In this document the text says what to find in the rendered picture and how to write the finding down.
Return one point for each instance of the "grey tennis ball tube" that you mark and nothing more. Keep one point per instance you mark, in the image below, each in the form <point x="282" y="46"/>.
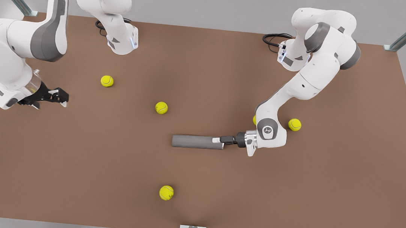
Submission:
<point x="194" y="142"/>

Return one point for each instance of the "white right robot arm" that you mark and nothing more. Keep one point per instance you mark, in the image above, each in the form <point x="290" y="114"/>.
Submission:
<point x="15" y="34"/>

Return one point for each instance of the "yellow tennis ball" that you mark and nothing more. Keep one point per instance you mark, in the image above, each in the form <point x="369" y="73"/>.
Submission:
<point x="161" y="107"/>
<point x="294" y="124"/>
<point x="254" y="119"/>
<point x="166" y="192"/>
<point x="107" y="81"/>

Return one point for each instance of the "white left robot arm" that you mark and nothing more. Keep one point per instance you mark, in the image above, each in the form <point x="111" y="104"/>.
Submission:
<point x="318" y="58"/>

